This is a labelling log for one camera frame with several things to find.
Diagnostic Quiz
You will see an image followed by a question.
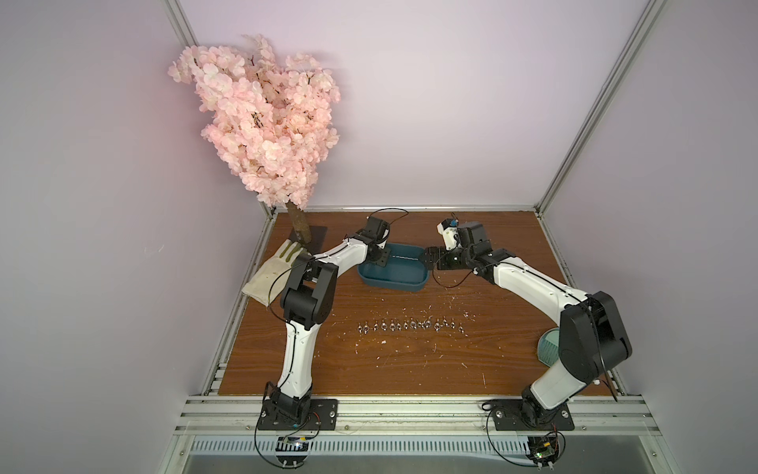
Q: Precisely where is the right small circuit board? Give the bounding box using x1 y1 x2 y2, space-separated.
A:
526 434 561 470

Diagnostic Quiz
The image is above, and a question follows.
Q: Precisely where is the pink artificial blossom tree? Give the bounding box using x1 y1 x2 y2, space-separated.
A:
168 35 341 244

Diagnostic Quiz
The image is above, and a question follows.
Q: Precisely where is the white green work glove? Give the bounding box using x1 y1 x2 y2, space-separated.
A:
242 239 305 306

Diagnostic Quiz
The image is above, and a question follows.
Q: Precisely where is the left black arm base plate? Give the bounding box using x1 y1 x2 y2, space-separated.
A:
257 398 339 432

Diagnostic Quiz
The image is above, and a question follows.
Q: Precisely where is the left small circuit board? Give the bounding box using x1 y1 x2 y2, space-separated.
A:
274 436 311 470

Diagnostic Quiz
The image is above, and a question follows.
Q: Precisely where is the teal plastic dustpan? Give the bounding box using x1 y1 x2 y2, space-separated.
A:
537 328 560 367

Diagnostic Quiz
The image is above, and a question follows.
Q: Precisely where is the aluminium front rail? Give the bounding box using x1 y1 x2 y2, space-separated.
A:
174 395 660 436

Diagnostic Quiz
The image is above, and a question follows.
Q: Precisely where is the small circuit board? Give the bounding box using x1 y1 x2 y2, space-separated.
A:
274 436 311 470
526 434 561 470

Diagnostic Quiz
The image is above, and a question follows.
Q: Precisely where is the teal plastic storage box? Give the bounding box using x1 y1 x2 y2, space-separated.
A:
357 243 430 292

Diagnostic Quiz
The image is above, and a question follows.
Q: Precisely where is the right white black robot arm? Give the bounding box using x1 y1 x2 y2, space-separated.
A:
424 218 633 427

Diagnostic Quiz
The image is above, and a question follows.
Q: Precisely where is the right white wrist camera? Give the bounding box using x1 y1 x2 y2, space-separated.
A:
437 217 460 251

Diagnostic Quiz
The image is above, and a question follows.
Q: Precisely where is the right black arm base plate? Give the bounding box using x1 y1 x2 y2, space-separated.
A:
484 399 576 432

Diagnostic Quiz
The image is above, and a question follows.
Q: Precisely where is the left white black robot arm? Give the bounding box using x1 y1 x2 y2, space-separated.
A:
268 216 391 425

